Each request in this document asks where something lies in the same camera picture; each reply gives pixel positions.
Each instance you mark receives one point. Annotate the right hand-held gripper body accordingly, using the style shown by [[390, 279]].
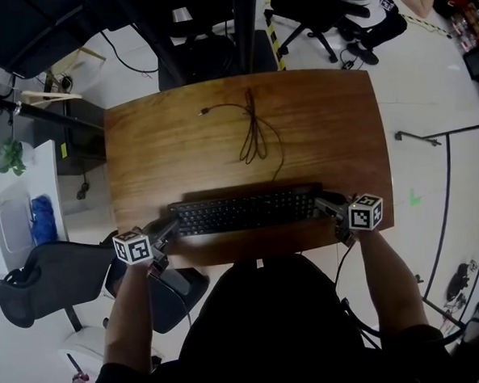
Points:
[[364, 215]]

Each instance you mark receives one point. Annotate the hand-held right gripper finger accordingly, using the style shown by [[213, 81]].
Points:
[[325, 207]]

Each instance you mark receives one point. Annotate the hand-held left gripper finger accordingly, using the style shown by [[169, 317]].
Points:
[[172, 228]]

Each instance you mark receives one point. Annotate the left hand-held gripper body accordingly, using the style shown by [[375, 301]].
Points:
[[131, 248]]

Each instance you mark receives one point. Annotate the black keyboard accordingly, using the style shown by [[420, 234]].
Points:
[[245, 212]]

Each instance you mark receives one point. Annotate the person's left forearm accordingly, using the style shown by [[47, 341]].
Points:
[[125, 315]]

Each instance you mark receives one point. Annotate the person's right forearm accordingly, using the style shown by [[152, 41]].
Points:
[[390, 282]]

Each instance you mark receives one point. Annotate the black floor power plug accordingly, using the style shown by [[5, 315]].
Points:
[[82, 192]]

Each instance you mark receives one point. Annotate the black mesh office chair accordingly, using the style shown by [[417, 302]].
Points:
[[58, 278]]

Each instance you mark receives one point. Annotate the blue cloth bundle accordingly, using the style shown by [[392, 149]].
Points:
[[43, 219]]

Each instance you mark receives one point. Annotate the black bundle on floor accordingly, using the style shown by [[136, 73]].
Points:
[[458, 282]]

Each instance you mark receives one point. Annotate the black low cabinet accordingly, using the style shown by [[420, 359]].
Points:
[[82, 139]]

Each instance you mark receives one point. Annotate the white side cabinet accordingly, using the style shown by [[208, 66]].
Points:
[[7, 225]]

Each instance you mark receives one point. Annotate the person's black clothed body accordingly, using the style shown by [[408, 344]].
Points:
[[272, 326]]

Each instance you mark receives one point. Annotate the green potted plant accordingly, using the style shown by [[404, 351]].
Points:
[[11, 156]]

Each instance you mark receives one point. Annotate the black clothes rack bar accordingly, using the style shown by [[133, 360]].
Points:
[[36, 112]]

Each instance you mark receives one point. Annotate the yellow black striped strip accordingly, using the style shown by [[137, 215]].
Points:
[[275, 43]]

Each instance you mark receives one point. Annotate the wooden clothes hanger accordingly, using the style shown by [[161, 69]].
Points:
[[49, 95]]

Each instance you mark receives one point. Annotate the black swivel office chair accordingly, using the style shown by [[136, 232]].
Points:
[[318, 16]]

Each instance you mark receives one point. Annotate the small black monitor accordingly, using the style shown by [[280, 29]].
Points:
[[478, 60]]

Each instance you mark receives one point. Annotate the gold metal leg stand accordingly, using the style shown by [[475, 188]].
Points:
[[81, 54]]

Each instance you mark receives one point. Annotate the black screen stand column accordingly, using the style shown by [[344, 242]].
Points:
[[245, 24]]

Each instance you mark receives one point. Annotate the large black screen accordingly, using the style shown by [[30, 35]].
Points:
[[31, 29]]

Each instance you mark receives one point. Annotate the black rolling frame stand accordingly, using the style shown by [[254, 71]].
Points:
[[449, 182]]

